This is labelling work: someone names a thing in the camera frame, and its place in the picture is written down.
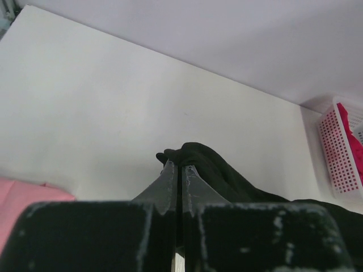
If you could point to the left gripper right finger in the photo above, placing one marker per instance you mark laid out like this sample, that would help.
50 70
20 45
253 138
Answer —
224 236

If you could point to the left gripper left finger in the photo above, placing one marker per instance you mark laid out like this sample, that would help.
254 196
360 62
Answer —
136 235

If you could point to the black t shirt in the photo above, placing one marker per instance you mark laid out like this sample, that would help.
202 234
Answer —
231 185

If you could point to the white plastic basket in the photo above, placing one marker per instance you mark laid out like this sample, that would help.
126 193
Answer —
341 117

